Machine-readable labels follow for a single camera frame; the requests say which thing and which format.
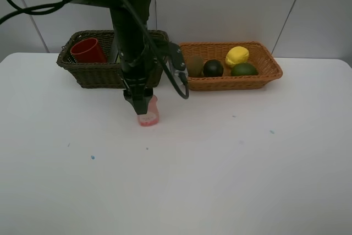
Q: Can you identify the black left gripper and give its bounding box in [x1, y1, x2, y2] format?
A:
[119, 51, 162, 115]

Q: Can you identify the pink soap bottle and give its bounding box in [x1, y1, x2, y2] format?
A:
[137, 95, 160, 127]

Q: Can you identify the brown kiwi fruit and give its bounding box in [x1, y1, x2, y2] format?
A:
[186, 55, 204, 78]

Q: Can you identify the red plastic cup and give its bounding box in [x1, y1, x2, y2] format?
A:
[70, 38, 107, 63]

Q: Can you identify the dark mangosteen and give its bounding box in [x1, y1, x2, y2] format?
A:
[203, 59, 224, 77]

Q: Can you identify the green lime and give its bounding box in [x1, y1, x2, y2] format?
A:
[230, 63, 259, 76]

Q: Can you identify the yellow lemon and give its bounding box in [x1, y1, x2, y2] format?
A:
[225, 46, 249, 68]

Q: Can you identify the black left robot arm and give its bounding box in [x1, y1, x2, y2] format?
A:
[1, 0, 156, 115]

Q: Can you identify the orange wicker basket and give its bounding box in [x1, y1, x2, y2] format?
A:
[179, 41, 283, 91]

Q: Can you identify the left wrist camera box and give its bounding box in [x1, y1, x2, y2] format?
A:
[167, 42, 186, 72]

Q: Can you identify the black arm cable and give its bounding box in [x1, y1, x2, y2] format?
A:
[0, 0, 190, 100]

